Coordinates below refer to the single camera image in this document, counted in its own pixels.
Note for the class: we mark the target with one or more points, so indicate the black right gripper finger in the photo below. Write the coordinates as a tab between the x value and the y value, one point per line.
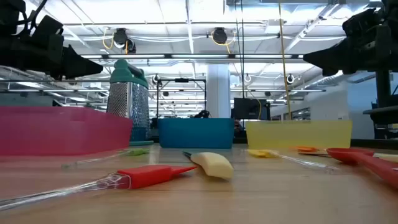
326	59

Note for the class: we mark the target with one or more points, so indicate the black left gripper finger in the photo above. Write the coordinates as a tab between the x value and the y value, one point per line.
77	63

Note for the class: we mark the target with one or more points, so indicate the red silicone spoon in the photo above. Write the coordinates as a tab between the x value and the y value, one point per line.
351	154

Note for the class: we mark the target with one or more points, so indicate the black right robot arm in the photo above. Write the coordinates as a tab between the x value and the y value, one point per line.
394	37

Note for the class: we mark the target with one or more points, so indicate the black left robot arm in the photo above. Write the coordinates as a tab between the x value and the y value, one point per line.
9	49

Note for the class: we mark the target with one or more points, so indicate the large black ceiling reel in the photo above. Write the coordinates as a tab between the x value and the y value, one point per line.
219	35
119	35

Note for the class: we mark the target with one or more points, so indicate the grey side desk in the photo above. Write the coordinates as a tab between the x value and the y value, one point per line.
382	113

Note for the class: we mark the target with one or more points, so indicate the pink plastic bin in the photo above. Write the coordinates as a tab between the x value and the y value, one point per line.
62	130

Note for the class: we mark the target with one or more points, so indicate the yellow translucent plastic bin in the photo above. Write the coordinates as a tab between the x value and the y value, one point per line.
298	133

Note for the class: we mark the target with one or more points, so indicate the black background monitor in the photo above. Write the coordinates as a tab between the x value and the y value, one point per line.
248	109

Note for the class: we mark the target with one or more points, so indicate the white pillar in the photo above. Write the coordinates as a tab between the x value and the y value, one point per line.
218	93

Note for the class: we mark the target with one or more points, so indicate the blue plastic bin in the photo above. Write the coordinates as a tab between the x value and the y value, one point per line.
196	133

